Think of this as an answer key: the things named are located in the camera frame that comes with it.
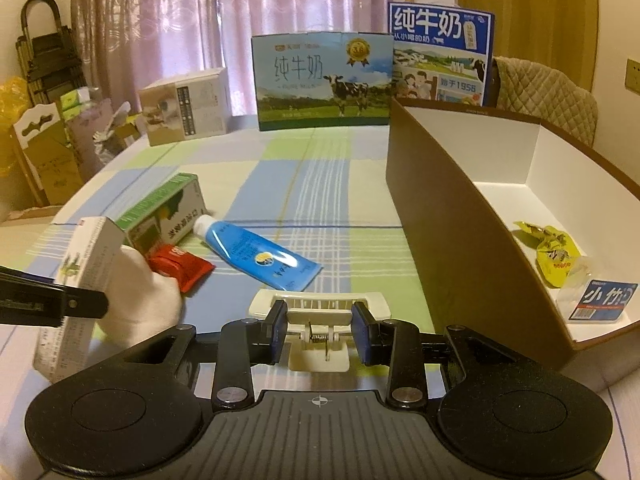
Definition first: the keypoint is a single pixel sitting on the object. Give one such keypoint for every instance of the brown cardboard box white inside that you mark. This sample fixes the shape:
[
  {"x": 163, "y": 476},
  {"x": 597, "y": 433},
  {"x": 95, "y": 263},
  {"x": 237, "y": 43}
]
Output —
[{"x": 440, "y": 200}]

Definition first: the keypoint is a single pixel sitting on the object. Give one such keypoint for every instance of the beige wall socket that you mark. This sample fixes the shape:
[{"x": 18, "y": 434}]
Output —
[{"x": 634, "y": 71}]

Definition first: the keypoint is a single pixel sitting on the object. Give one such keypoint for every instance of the white plastic clip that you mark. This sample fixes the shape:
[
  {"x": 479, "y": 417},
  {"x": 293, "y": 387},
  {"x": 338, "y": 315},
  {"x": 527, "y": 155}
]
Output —
[{"x": 320, "y": 317}]

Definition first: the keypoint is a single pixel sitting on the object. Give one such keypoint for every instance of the black folded cart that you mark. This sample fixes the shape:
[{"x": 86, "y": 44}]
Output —
[{"x": 50, "y": 50}]

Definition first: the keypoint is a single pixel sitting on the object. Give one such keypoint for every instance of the stack of green tissue packs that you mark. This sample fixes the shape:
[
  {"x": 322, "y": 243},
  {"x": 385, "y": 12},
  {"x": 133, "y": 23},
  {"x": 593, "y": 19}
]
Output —
[{"x": 77, "y": 102}]

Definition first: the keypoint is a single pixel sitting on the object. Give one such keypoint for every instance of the golden curtain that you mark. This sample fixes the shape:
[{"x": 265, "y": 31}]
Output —
[{"x": 525, "y": 10}]

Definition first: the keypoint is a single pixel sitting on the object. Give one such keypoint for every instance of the small open cardboard box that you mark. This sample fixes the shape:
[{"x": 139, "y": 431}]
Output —
[{"x": 127, "y": 127}]

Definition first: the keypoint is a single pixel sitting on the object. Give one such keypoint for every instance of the small blue packet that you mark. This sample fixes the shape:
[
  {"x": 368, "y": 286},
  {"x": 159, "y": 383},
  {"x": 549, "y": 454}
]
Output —
[{"x": 605, "y": 300}]

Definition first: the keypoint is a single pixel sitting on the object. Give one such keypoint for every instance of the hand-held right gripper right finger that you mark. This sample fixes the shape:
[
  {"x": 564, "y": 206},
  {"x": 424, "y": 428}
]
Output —
[{"x": 362, "y": 332}]

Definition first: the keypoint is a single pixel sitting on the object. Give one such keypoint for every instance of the white ointment box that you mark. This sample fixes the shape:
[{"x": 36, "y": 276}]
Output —
[{"x": 85, "y": 255}]

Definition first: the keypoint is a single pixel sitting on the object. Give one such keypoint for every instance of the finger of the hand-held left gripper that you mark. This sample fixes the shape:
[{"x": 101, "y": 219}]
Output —
[{"x": 50, "y": 302}]

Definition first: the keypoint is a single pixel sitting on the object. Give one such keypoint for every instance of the pink curtain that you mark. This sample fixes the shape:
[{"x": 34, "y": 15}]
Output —
[{"x": 200, "y": 20}]

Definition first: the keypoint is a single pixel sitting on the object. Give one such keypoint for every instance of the white cloth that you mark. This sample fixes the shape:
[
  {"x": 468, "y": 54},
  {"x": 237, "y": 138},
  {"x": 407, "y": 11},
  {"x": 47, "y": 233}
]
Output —
[{"x": 140, "y": 300}]

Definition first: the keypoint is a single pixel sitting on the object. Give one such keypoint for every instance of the yellow spout pouch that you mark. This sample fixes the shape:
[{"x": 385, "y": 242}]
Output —
[{"x": 555, "y": 255}]

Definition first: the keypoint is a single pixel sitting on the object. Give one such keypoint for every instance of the plaid tablecloth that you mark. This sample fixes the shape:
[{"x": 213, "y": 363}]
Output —
[{"x": 310, "y": 185}]

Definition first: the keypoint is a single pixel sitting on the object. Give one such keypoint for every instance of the tan cardboard box white cutout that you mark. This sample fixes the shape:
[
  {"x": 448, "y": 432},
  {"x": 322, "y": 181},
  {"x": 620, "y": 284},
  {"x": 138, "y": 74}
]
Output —
[{"x": 45, "y": 160}]

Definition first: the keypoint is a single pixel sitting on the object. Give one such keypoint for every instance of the beige quilted chair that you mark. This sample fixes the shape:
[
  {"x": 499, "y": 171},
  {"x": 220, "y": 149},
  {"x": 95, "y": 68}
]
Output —
[{"x": 545, "y": 100}]

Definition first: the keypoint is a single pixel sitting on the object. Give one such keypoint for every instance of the blue tube white cap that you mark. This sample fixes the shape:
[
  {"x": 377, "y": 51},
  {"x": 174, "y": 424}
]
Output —
[{"x": 250, "y": 252}]

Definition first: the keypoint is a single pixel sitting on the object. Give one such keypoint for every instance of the green carton box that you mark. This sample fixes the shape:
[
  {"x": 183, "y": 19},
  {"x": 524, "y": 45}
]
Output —
[{"x": 165, "y": 210}]

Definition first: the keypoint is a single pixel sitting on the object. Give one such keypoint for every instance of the yellow plastic bag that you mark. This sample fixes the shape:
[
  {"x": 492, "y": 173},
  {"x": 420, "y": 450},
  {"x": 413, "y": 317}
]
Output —
[{"x": 12, "y": 120}]

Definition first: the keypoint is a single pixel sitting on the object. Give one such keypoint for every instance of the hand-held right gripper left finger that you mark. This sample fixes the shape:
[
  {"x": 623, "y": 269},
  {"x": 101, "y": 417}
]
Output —
[{"x": 277, "y": 332}]

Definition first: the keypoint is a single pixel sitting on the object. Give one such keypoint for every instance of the red snack packet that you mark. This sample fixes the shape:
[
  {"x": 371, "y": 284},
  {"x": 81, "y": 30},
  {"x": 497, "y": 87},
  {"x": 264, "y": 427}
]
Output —
[{"x": 180, "y": 265}]

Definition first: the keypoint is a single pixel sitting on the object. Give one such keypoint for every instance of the milk carton with cow picture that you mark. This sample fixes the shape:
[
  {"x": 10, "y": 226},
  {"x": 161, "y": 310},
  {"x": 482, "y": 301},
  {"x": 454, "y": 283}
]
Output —
[{"x": 320, "y": 80}]

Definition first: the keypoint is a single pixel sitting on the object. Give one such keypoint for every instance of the beige product box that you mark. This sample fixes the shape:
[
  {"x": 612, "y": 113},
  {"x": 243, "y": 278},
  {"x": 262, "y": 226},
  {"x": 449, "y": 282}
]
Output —
[{"x": 180, "y": 107}]

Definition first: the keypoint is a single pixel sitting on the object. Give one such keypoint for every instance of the blue milk carton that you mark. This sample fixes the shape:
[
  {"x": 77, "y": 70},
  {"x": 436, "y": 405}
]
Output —
[{"x": 440, "y": 50}]

